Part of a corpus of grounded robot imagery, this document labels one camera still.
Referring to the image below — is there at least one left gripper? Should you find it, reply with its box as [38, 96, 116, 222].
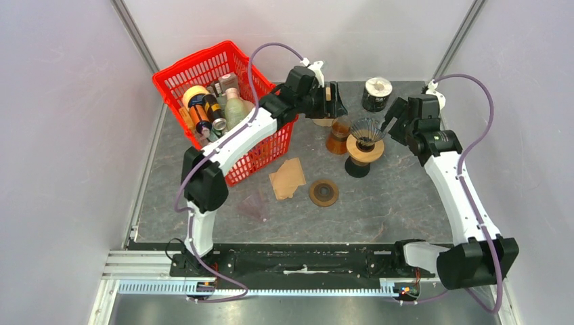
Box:
[296, 82, 347, 120]

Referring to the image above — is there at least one dark glass fluted dripper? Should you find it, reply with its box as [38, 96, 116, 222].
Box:
[350, 118, 384, 149]

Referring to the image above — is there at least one light wooden ring holder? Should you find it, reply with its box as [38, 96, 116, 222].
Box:
[346, 135, 385, 163]

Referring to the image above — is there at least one brown paper coffee filter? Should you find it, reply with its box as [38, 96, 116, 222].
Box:
[269, 158, 306, 200]

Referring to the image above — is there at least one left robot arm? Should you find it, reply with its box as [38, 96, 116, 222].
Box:
[175, 61, 347, 276]

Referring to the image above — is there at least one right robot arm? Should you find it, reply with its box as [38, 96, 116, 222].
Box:
[383, 94, 519, 290]

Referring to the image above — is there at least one beige paper towel roll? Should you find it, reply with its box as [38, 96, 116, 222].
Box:
[312, 87, 334, 127]

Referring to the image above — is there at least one amber glass carafe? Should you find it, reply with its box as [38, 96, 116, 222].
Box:
[326, 116, 352, 155]

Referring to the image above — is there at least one black wrapped paper roll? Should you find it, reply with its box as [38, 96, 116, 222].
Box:
[361, 77, 393, 112]

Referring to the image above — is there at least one red plastic basket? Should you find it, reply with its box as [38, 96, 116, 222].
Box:
[152, 40, 300, 188]

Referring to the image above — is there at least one green bottle pink cap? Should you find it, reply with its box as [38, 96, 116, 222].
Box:
[225, 87, 249, 131]

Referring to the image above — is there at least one clear pink plastic cone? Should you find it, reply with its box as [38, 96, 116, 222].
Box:
[237, 190, 269, 223]

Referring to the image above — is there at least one black orange can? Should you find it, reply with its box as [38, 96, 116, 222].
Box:
[187, 93, 227, 135]

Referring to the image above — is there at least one yellow tape roll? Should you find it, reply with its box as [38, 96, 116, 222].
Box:
[181, 85, 210, 108]

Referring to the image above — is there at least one dark wooden ring holder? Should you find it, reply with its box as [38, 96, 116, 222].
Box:
[309, 179, 339, 207]

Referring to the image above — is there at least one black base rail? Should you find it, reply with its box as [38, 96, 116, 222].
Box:
[168, 243, 433, 292]

